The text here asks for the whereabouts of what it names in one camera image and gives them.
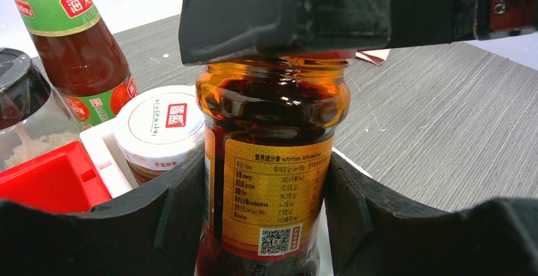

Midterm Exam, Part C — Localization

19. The red plastic bin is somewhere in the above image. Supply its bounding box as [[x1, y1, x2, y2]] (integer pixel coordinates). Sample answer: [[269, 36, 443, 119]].
[[1, 141, 112, 214]]

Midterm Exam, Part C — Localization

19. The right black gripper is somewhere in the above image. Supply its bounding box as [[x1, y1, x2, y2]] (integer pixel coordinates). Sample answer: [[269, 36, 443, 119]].
[[454, 0, 537, 41]]

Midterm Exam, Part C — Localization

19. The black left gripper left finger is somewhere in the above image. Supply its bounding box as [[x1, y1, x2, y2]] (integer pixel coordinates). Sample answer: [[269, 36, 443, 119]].
[[1, 151, 204, 275]]

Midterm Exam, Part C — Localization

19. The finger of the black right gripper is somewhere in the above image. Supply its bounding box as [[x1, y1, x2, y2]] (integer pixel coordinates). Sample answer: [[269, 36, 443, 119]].
[[178, 0, 456, 65]]

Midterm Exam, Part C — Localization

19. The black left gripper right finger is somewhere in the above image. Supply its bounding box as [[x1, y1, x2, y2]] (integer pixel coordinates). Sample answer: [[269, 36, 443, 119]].
[[324, 154, 537, 275]]

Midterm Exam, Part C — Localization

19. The pink cloth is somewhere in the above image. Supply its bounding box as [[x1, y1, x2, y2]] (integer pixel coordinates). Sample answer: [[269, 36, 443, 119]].
[[355, 49, 391, 65]]

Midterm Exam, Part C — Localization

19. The white lid brown sauce jar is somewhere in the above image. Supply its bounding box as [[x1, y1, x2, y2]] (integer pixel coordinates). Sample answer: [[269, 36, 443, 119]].
[[114, 85, 205, 185]]

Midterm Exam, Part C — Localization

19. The red lid chili sauce jar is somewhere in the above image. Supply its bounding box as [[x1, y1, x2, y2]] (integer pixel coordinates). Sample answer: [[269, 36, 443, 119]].
[[195, 50, 355, 275]]

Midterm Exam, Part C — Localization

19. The yellow cap sauce bottle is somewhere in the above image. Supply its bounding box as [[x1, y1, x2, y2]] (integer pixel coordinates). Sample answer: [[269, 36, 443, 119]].
[[14, 0, 138, 129]]

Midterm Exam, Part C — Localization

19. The grey lid seasoning jar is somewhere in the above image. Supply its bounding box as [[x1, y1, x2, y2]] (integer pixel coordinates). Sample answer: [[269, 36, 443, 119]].
[[1, 48, 82, 171]]

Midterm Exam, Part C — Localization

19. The right white plastic bin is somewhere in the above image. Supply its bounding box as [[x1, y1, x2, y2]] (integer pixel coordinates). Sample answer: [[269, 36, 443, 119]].
[[79, 116, 373, 276]]

